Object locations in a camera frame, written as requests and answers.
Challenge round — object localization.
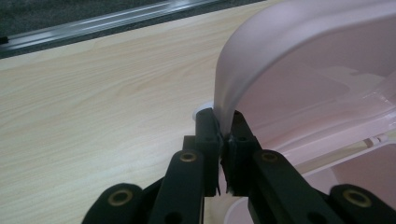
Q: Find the grey metal baseboard strip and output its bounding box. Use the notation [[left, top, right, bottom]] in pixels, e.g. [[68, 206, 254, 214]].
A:
[[0, 0, 241, 51]]

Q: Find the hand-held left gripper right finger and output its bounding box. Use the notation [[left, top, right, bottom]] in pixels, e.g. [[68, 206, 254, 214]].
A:
[[220, 110, 262, 197]]

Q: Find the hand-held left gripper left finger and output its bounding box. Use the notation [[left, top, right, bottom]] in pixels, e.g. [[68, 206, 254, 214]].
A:
[[182, 106, 224, 198]]

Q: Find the pink lidded storage box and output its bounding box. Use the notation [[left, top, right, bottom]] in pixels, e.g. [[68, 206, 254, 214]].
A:
[[191, 0, 396, 224]]

